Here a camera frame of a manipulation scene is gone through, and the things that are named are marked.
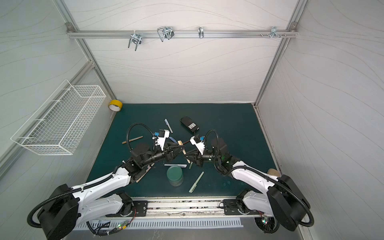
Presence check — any yellow tape roll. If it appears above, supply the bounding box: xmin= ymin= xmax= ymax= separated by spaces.
xmin=109 ymin=100 xmax=123 ymax=112

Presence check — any white wire basket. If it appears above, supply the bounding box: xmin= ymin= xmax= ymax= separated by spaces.
xmin=11 ymin=80 xmax=106 ymax=156

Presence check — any pale blue white pen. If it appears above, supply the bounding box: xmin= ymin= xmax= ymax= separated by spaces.
xmin=164 ymin=164 xmax=188 ymax=168

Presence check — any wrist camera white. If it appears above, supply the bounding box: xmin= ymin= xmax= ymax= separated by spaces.
xmin=154 ymin=130 xmax=170 ymax=151
xmin=190 ymin=135 xmax=206 ymax=155

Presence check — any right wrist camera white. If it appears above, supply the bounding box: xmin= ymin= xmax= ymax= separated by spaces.
xmin=190 ymin=135 xmax=206 ymax=155

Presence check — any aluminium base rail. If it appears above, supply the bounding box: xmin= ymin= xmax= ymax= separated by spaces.
xmin=131 ymin=196 xmax=271 ymax=217

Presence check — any black battery box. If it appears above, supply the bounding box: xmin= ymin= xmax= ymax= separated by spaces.
xmin=181 ymin=116 xmax=200 ymax=133

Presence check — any cork sanding block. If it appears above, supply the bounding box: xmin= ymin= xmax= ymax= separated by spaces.
xmin=267 ymin=169 xmax=281 ymax=177

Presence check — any small metal ring clamp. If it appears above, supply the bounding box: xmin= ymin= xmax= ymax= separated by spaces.
xmin=198 ymin=27 xmax=204 ymax=39

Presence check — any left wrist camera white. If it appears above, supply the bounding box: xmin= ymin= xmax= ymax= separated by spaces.
xmin=154 ymin=130 xmax=170 ymax=151

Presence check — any beige fountain pen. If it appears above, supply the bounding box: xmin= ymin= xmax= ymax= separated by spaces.
xmin=183 ymin=149 xmax=191 ymax=164

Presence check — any metal u-bolt clamp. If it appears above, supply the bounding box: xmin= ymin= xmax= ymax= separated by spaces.
xmin=128 ymin=33 xmax=142 ymax=51

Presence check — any brown orange marker pen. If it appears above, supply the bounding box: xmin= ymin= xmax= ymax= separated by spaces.
xmin=122 ymin=136 xmax=144 ymax=145

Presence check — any aluminium cross rail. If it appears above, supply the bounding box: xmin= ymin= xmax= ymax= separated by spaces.
xmin=67 ymin=29 xmax=299 ymax=39

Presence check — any white pen light-blue cap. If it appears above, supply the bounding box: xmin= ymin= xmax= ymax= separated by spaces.
xmin=164 ymin=119 xmax=173 ymax=134

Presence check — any light green pen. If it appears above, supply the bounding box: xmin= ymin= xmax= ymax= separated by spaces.
xmin=189 ymin=172 xmax=205 ymax=193

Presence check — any green lidded round container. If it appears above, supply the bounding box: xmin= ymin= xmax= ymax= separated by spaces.
xmin=167 ymin=166 xmax=184 ymax=187

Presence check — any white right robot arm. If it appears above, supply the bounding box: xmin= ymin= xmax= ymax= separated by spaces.
xmin=186 ymin=130 xmax=315 ymax=232

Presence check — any metal hook clamp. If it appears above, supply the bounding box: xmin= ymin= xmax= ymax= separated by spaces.
xmin=157 ymin=26 xmax=175 ymax=42

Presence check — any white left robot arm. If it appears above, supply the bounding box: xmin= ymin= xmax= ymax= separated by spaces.
xmin=27 ymin=130 xmax=185 ymax=240

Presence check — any metal bracket clamp right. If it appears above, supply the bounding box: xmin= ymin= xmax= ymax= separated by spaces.
xmin=260 ymin=27 xmax=287 ymax=39

